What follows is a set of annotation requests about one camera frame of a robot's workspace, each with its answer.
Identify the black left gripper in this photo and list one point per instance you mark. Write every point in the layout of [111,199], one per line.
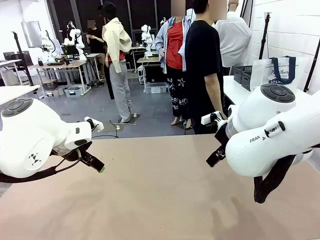
[71,155]

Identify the grey wall board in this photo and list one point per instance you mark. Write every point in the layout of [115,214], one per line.
[32,33]

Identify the clear storage bin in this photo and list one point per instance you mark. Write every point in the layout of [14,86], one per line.
[155,88]

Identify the person in black t-shirt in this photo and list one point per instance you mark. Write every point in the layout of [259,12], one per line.
[200,62]

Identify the black light stand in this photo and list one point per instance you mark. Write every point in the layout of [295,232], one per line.
[265,35]

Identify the grey storage bin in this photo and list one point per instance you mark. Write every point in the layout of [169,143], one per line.
[73,91]

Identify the white side table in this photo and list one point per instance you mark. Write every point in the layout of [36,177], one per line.
[232,87]

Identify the small wooden background table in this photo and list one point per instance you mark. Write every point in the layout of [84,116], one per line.
[150,60]

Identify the black tripod with thin pole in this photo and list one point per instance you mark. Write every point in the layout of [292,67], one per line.
[22,60]

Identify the person's right forearm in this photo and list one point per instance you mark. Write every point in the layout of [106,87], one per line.
[212,92]

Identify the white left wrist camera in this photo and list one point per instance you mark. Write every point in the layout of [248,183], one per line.
[96,125]

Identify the person's right hand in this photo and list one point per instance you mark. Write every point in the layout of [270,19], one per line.
[223,115]

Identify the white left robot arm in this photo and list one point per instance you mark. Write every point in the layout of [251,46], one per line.
[32,135]

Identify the black storage crate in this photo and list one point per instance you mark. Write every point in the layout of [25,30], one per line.
[50,85]

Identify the metal mannequin base plate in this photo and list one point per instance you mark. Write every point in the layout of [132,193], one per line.
[110,126]

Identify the background person in black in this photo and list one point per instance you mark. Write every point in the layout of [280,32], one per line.
[96,42]

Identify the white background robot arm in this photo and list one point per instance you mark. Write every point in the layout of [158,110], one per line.
[146,37]
[48,47]
[75,40]

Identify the wooden background workbench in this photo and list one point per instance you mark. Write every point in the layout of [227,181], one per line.
[62,65]

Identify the mannequin with blue shirt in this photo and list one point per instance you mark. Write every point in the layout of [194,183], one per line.
[175,50]

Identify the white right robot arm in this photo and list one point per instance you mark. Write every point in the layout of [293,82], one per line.
[265,120]

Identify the black slanted stand leg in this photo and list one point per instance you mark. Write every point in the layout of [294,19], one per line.
[312,65]

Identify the mannequin with cream jacket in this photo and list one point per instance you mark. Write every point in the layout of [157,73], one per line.
[116,45]

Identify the white desk with round leg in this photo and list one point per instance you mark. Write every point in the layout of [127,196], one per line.
[15,92]

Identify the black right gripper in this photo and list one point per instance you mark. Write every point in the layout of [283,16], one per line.
[221,136]

